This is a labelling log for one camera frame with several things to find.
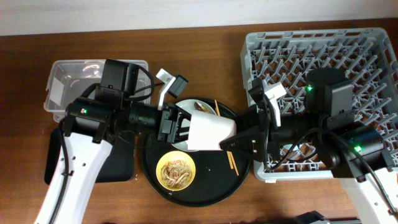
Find yellow bowl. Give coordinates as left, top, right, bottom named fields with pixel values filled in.
left=155, top=151, right=196, bottom=191

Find grey dishwasher rack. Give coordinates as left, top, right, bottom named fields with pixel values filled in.
left=240, top=28, right=397, bottom=160

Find pink cup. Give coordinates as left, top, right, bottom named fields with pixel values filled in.
left=187, top=110, right=236, bottom=151

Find food scraps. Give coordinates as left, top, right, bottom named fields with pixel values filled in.
left=160, top=160, right=192, bottom=189

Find grey plate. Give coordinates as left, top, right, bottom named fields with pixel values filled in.
left=172, top=99, right=216, bottom=152

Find gold foil wrapper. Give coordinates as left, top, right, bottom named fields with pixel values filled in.
left=193, top=102, right=210, bottom=113

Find wooden chopstick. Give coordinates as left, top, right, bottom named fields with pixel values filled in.
left=214, top=100, right=239, bottom=175

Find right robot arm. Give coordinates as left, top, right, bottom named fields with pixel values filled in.
left=220, top=68, right=397, bottom=223

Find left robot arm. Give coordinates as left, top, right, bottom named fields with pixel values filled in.
left=35, top=59, right=191, bottom=223

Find black rectangular tray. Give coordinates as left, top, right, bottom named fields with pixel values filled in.
left=44, top=128, right=134, bottom=185

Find round black tray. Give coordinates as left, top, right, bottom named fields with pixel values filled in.
left=141, top=96, right=251, bottom=207

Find clear plastic bin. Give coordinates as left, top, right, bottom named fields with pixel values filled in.
left=44, top=59, right=155, bottom=122

